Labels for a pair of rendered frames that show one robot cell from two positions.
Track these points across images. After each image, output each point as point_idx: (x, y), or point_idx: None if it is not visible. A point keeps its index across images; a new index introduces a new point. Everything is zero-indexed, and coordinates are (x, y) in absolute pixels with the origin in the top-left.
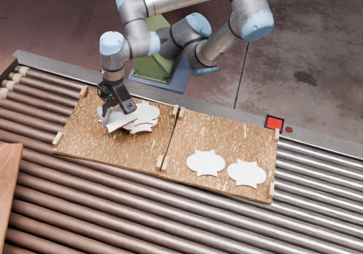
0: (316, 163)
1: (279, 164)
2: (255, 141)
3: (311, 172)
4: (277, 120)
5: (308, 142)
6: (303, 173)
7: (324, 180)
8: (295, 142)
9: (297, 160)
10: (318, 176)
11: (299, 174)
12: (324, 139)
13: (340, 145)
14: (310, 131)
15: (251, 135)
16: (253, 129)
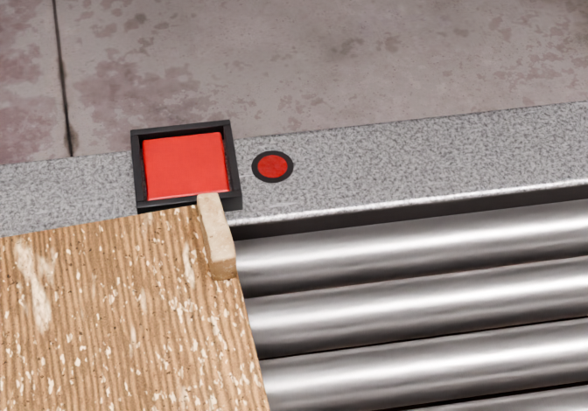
0: (481, 298)
1: (293, 395)
2: (111, 324)
3: (479, 364)
4: (199, 142)
5: (397, 197)
6: (443, 390)
7: (563, 375)
8: (332, 223)
9: (379, 323)
10: (527, 372)
11: (421, 400)
12: (464, 145)
13: (549, 144)
14: (383, 129)
15: (78, 293)
16: (80, 250)
